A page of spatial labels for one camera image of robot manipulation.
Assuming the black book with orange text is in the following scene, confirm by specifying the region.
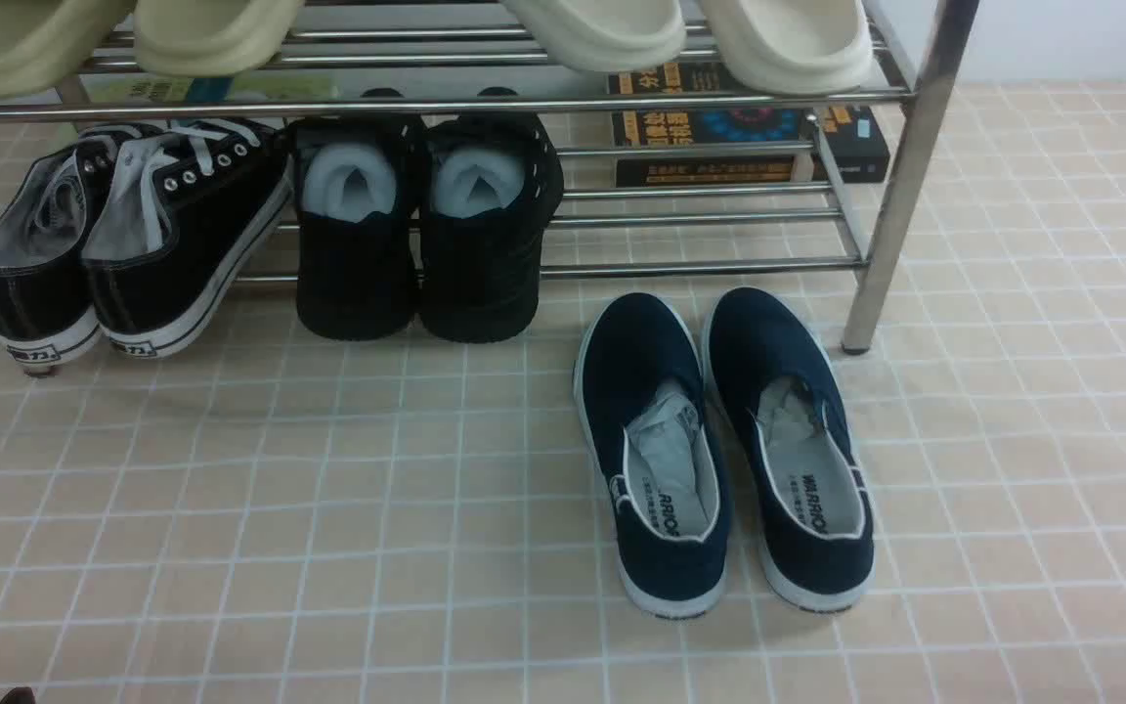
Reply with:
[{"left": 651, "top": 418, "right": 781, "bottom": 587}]
[{"left": 613, "top": 106, "right": 892, "bottom": 188}]

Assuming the navy slip-on shoe, left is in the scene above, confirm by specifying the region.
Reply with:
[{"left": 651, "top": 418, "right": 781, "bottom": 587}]
[{"left": 573, "top": 292, "right": 734, "bottom": 620}]

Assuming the black mesh shoe, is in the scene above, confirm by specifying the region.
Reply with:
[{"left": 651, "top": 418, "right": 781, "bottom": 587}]
[
  {"left": 418, "top": 112, "right": 566, "bottom": 344},
  {"left": 286, "top": 112, "right": 429, "bottom": 340}
]

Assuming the cream slipper, far right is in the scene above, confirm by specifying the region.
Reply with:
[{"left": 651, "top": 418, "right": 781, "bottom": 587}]
[{"left": 700, "top": 1, "right": 875, "bottom": 95}]

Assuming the navy slip-on shoe, right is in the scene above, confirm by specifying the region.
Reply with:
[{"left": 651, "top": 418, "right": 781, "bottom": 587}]
[{"left": 701, "top": 286, "right": 875, "bottom": 614}]

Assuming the silver metal shoe rack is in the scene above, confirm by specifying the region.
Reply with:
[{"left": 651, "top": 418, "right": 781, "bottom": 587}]
[{"left": 0, "top": 1, "right": 975, "bottom": 355}]

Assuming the green and blue book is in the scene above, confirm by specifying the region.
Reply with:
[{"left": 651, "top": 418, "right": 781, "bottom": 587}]
[{"left": 84, "top": 71, "right": 341, "bottom": 104}]

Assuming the black canvas sneaker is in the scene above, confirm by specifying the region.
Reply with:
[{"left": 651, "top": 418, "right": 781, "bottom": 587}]
[
  {"left": 80, "top": 117, "right": 293, "bottom": 358},
  {"left": 0, "top": 123, "right": 162, "bottom": 377}
]

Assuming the navy slip-on shoe, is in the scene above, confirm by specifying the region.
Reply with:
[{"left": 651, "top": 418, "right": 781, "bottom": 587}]
[
  {"left": 573, "top": 292, "right": 734, "bottom": 620},
  {"left": 701, "top": 286, "right": 875, "bottom": 614}
]

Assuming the black mesh shoe, left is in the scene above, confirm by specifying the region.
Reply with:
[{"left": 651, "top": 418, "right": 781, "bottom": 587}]
[{"left": 286, "top": 112, "right": 429, "bottom": 340}]

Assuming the black mesh shoe, right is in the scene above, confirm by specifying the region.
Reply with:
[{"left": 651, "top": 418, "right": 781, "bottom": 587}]
[{"left": 418, "top": 112, "right": 566, "bottom": 344}]

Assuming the cream slipper, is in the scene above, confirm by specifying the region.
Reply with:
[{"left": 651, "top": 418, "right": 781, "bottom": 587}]
[
  {"left": 501, "top": 1, "right": 687, "bottom": 74},
  {"left": 700, "top": 1, "right": 875, "bottom": 95}
]

